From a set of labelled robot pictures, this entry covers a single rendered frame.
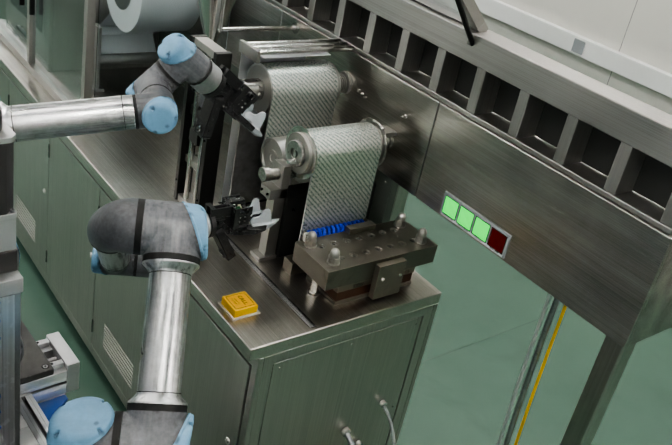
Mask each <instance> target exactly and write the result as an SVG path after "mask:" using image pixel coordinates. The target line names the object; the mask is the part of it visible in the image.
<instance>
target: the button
mask: <svg viewBox="0 0 672 445"><path fill-rule="evenodd" d="M221 303H222V305H223V306H224V307H225V308H226V309H227V310H228V312H229V313H230V314H231V315H232V316H233V317H234V318H236V317H240V316H244V315H247V314H251V313H255V312H257V308H258V305H257V304H256V303H255V302H254V301H253V299H252V298H251V297H250V296H249V295H248V294H247V293H246V292H245V291H243V292H239V293H235V294H231V295H227V296H223V297H222V302H221Z"/></svg>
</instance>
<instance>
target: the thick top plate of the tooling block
mask: <svg viewBox="0 0 672 445"><path fill-rule="evenodd" d="M394 222H395V220H393V221H389V222H384V223H380V224H376V226H375V229H374V230H370V231H365V232H361V233H356V234H352V235H349V234H348V233H346V232H345V231H343V232H338V233H334V234H329V235H324V236H320V237H317V247H316V248H314V249H309V248H306V247H305V246H304V241H303V240H301V241H297V242H295V246H294V252H293V257H292V260H293V261H294V262H295V263H296V264H297V265H298V266H299V267H300V268H301V269H302V270H303V271H304V272H305V273H306V274H307V275H308V276H310V277H311V278H312V279H313V280H314V281H315V282H316V283H317V284H318V285H319V286H320V287H321V288H322V289H323V290H324V291H327V290H331V289H334V288H338V287H342V286H346V285H349V284H353V283H357V282H360V281H364V280H368V279H372V278H373V274H374V270H375V266H376V264H377V263H381V262H385V261H389V260H392V259H396V258H400V257H404V258H405V259H406V260H407V263H406V267H405V269H409V268H413V267H416V266H420V265H424V264H428V263H431V262H433V260H434V257H435V253H436V250H437V246H438V245H437V244H436V243H434V242H433V241H432V240H431V239H429V238H428V237H427V240H426V244H425V245H420V244H417V243H416V242H415V241H414V239H415V237H416V234H417V233H418V231H419V230H417V229H416V228H415V227H414V226H412V225H411V224H410V223H408V222H407V221H406V224H405V225H406V227H405V228H397V227H395V226H394ZM333 248H338V249H339V251H340V265H339V266H330V265H328V264H327V262H326V261H327V259H328V255H329V254H330V252H331V250H332V249H333Z"/></svg>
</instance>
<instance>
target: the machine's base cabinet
mask: <svg viewBox="0 0 672 445"><path fill-rule="evenodd" d="M0 102H3V103H4V104H6V105H7V106H12V105H23V104H31V103H30V102H29V100H28V99H27V98H26V97H25V96H24V94H23V93H22V92H21V91H20V90H19V89H18V87H17V86H16V85H15V84H14V83H13V81H12V80H11V79H10V78H9V77H8V75H7V74H6V73H5V72H4V71H3V70H2V68H1V67H0ZM112 201H113V200H112V199H111V198H110V197H109V196H108V194H107V193H106V192H105V191H104V190H103V188H102V187H101V186H100V185H99V184H98V182H97V181H96V180H95V179H94V178H93V177H92V175H91V174H90V173H89V172H88V171H87V169H86V168H85V167H84V166H83V165H82V163H81V162H80V161H79V160H78V159H77V157H76V156H75V155H74V154H73V153H72V152H71V150H70V149H69V148H68V147H67V146H66V144H65V143H64V142H63V141H62V140H61V138H60V137H57V138H48V139H38V140H29V141H20V142H14V205H13V207H14V209H15V210H16V211H17V217H16V236H17V237H18V239H19V240H20V242H21V243H22V245H23V247H24V248H25V250H26V251H27V253H28V255H29V256H30V258H31V259H32V261H33V262H34V264H35V266H36V267H37V269H38V270H39V272H40V273H41V275H42V277H43V278H44V280H45V281H46V283H47V284H48V286H49V288H50V289H51V291H52V292H53V294H54V296H55V297H56V299H57V300H58V302H59V303H60V305H61V307H62V308H63V310H64V311H65V313H66V314H67V316H68V318H69V319H70V321H71V322H72V324H73V325H74V327H75V329H76V330H77V332H78V333H79V335H80V337H81V338H82V340H83V341H84V343H85V344H86V346H87V348H88V349H89V351H90V352H91V354H92V355H93V357H94V359H95V360H96V362H97V363H98V365H99V366H100V368H101V370H102V371H103V373H104V374H105V376H106V378H107V379H108V381H109V382H110V384H111V385H112V387H113V389H114V390H115V392H116V393H117V395H118V396H119V398H120V400H121V401H122V403H123V404H124V406H125V407H126V409H127V402H128V401H129V400H130V399H131V398H132V397H133V396H134V395H135V394H136V392H137V382H138V373H139V363H140V353H141V344H142V334H143V325H144V315H145V305H146V296H147V286H148V278H146V277H134V276H121V275H103V274H98V273H93V272H92V270H91V258H92V251H93V246H92V245H91V244H90V242H89V239H88V236H87V225H88V222H89V219H90V218H91V216H92V215H93V214H94V213H95V212H96V211H97V210H98V209H99V208H101V207H102V206H104V205H105V204H108V203H110V202H112ZM437 306H438V303H436V304H433V305H430V306H427V307H424V308H420V309H417V310H414V311H411V312H408V313H404V314H401V315H398V316H395V317H392V318H388V319H385V320H382V321H379V322H376V323H372V324H369V325H366V326H363V327H360V328H356V329H353V330H350V331H347V332H344V333H340V334H337V335H334V336H331V337H328V338H324V339H321V340H318V341H315V342H311V343H308V344H305V345H302V346H299V347H295V348H292V349H289V350H286V351H283V352H279V353H276V354H273V355H270V356H267V357H263V358H260V359H257V360H254V361H251V362H248V361H247V360H246V358H245V357H244V356H243V355H242V354H241V352H240V351H239V350H238V349H237V348H236V346H235V345H234V344H233V343H232V342H231V341H230V339H229V338H228V337H227V336H226V335H225V333H224V332H223V331H222V330H221V329H220V327H219V326H218V325H217V324H216V323H215V322H214V320H213V319H212V318H211V317H210V316H209V314H208V313H207V312H206V311H205V310H204V308H203V307H202V306H201V305H200V304H199V303H198V301H197V300H196V299H195V298H194V297H193V295H192V294H191V293H190V297H189V308H188V320H187V331H186V342H185V353H184V365H183V376H182V387H181V396H182V398H183V399H184V400H185V401H186V402H187V404H188V408H187V414H188V413H191V414H193V415H194V424H193V430H192V435H191V440H190V445H349V444H348V442H347V440H346V438H345V437H343V436H342V434H341V431H342V430H343V429H344V428H345V427H348V428H349V429H350V430H351V433H350V435H351V437H352V439H353V441H354V444H355V443H356V441H358V440H360V441H361V442H362V443H363V445H392V437H391V430H390V425H389V421H388V418H387V415H386V413H385V411H384V409H383V408H381V407H380V406H379V403H380V401H382V400H385V401H386V402H387V406H386V407H387V409H388V411H389V413H390V416H391V419H392V422H393V427H394V431H395V440H396V444H397V441H398V438H399V434H400V431H401V428H402V424H403V421H404V417H405V414H406V411H407V407H408V404H409V401H410V397H411V394H412V391H413V387H414V384H415V380H416V377H417V374H418V370H419V367H420V364H421V360H422V357H423V353H424V350H425V347H426V343H427V340H428V337H429V333H430V330H431V326H432V323H433V320H434V316H435V313H436V310H437Z"/></svg>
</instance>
